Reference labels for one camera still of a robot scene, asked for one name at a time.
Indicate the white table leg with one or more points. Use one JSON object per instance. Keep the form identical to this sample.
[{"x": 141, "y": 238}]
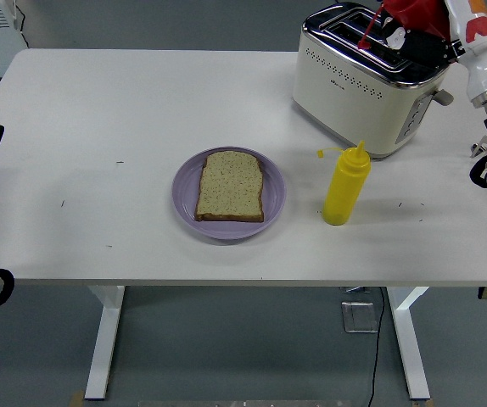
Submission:
[
  {"x": 103, "y": 339},
  {"x": 409, "y": 339}
]

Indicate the clear plastic floor piece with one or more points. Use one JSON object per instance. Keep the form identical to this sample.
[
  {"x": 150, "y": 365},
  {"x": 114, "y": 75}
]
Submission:
[{"x": 359, "y": 318}]

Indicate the yellow squeeze bottle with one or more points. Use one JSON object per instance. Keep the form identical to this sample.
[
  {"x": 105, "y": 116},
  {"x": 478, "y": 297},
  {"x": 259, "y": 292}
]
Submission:
[{"x": 345, "y": 186}]

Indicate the bread slice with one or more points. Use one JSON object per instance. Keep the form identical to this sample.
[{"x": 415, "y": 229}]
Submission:
[{"x": 231, "y": 186}]

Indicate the cream and chrome toaster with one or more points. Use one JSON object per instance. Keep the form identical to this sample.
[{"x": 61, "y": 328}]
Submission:
[{"x": 354, "y": 102}]

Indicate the right robot hand white orange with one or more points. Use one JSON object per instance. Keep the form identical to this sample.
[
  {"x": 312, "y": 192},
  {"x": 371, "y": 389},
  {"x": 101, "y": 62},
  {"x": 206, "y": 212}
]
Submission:
[{"x": 481, "y": 55}]

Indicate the purple plate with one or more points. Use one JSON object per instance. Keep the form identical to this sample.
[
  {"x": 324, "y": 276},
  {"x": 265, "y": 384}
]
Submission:
[{"x": 226, "y": 231}]

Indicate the red squeeze bottle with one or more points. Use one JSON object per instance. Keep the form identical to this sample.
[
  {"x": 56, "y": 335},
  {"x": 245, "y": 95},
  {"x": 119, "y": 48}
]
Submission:
[{"x": 421, "y": 15}]

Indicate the brown cardboard floor piece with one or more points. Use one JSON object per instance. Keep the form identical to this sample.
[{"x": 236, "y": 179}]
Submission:
[{"x": 78, "y": 399}]

